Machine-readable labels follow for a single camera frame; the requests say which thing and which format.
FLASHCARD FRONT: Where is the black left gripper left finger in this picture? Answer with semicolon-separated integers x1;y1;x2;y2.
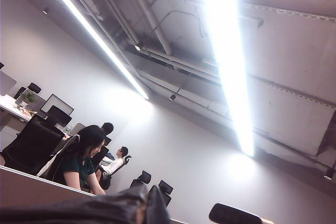
118;186;149;224

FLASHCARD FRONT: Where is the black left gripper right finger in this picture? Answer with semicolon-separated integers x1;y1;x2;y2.
146;185;173;224

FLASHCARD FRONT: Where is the black plastic garbage bag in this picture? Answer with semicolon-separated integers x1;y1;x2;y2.
0;188;148;224

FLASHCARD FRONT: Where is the man in white shirt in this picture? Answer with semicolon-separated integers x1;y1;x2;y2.
101;146;129;175

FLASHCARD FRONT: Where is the woman in green top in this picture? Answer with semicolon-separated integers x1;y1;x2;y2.
62;125;107;196

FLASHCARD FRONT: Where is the black haired seated man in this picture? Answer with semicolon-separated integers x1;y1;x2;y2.
101;122;114;137

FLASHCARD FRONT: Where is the white framed office chair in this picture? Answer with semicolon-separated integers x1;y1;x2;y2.
36;134;81;183

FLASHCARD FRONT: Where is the large black office chair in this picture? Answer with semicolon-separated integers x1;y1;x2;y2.
2;115;66;176

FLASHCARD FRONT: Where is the black framed computer monitor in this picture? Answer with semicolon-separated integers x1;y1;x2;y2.
39;93;75;120

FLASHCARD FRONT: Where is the green potted plant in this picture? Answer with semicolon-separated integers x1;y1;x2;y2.
19;91;38;104

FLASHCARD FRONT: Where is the white office desk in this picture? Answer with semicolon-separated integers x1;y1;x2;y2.
0;94;34;151

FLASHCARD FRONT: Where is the long ceiling light strip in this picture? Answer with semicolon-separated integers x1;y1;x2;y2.
194;0;256;157
38;0;150;101

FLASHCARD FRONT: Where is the brown desk partition wall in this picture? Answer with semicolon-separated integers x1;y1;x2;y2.
0;165;190;224

